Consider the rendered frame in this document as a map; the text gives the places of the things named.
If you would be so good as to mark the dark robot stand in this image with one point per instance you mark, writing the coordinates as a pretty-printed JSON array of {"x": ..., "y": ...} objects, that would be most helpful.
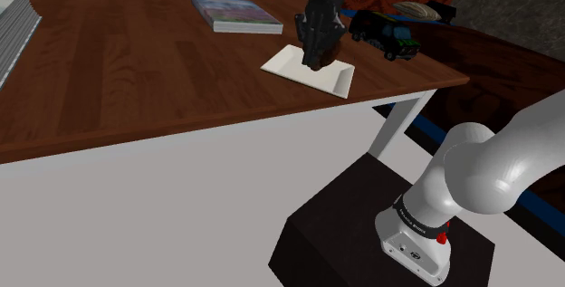
[{"x": 335, "y": 228}]

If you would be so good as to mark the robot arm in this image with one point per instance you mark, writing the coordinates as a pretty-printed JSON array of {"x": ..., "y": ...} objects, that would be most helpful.
[{"x": 485, "y": 167}]

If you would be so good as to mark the wooden table with white legs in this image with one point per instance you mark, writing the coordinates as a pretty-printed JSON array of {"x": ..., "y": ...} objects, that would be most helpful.
[{"x": 110, "y": 78}]

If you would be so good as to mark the black and green toy truck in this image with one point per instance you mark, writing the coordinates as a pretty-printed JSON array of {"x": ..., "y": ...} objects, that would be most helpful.
[{"x": 384, "y": 34}]

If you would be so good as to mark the white rectangular plate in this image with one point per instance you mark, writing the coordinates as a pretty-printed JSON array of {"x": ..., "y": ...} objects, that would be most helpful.
[{"x": 291, "y": 67}]

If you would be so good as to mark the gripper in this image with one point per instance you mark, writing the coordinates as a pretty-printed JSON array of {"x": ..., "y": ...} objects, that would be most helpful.
[{"x": 324, "y": 8}]

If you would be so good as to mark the grey stack of books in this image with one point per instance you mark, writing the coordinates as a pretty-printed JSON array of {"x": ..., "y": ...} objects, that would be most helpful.
[{"x": 13, "y": 25}]

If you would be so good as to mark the book with colourful cover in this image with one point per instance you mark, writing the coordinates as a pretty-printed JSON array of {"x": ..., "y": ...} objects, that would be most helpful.
[{"x": 234, "y": 12}]

